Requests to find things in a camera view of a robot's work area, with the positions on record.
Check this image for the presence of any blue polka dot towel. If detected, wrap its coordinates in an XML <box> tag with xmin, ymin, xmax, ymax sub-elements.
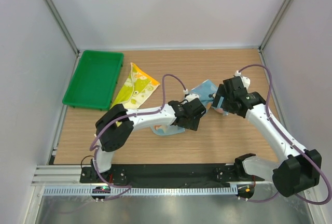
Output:
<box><xmin>151</xmin><ymin>80</ymin><xmax>228</xmax><ymax>136</ymax></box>

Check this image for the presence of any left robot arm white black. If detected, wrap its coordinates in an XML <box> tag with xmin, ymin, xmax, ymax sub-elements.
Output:
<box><xmin>90</xmin><ymin>95</ymin><xmax>206</xmax><ymax>183</ymax></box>

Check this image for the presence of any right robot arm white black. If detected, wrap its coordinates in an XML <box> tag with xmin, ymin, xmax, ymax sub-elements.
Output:
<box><xmin>212</xmin><ymin>76</ymin><xmax>322</xmax><ymax>197</ymax></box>

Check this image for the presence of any yellow green patterned towel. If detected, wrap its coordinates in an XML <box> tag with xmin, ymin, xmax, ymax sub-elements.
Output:
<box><xmin>110</xmin><ymin>62</ymin><xmax>160</xmax><ymax>128</ymax></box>

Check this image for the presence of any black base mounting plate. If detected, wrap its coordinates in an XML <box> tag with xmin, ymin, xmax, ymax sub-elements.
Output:
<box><xmin>79</xmin><ymin>163</ymin><xmax>265</xmax><ymax>189</ymax></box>

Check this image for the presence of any green plastic tray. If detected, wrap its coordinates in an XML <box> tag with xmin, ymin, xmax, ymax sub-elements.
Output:
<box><xmin>62</xmin><ymin>50</ymin><xmax>124</xmax><ymax>110</ymax></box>

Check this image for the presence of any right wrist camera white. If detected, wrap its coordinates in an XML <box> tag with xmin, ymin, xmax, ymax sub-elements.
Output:
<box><xmin>234</xmin><ymin>71</ymin><xmax>251</xmax><ymax>89</ymax></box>

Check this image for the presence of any white slotted cable duct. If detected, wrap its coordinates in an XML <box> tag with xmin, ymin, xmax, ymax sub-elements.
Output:
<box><xmin>43</xmin><ymin>185</ymin><xmax>238</xmax><ymax>197</ymax></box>

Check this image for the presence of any right aluminium frame post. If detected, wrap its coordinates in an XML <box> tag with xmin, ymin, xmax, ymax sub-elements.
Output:
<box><xmin>258</xmin><ymin>0</ymin><xmax>293</xmax><ymax>53</ymax></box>

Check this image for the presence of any aluminium frame post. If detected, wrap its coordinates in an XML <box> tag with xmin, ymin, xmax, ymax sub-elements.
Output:
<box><xmin>258</xmin><ymin>0</ymin><xmax>293</xmax><ymax>53</ymax></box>
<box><xmin>44</xmin><ymin>0</ymin><xmax>79</xmax><ymax>56</ymax></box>

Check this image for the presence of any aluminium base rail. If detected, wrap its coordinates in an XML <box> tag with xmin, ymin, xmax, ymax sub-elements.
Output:
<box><xmin>33</xmin><ymin>165</ymin><xmax>262</xmax><ymax>184</ymax></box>

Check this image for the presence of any left aluminium frame post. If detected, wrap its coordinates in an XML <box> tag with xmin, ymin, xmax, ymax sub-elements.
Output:
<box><xmin>44</xmin><ymin>0</ymin><xmax>79</xmax><ymax>56</ymax></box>

